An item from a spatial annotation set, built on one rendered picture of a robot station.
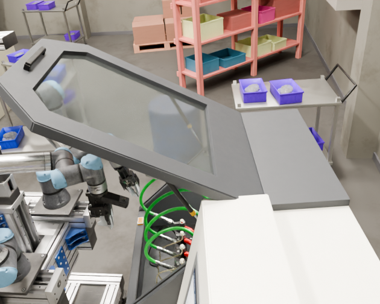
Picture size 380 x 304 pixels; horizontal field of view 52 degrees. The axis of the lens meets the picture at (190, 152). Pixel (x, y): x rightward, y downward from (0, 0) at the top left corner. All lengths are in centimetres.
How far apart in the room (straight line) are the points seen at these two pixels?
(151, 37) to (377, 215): 562
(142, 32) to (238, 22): 249
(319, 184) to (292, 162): 16
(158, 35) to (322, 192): 679
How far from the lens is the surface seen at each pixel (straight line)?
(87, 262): 336
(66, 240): 226
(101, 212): 163
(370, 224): 365
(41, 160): 161
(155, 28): 791
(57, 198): 222
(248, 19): 617
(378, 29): 391
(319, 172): 152
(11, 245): 182
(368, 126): 429
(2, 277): 173
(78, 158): 183
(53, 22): 1002
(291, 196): 139
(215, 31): 574
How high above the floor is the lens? 237
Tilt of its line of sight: 32 degrees down
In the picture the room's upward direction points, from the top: 5 degrees counter-clockwise
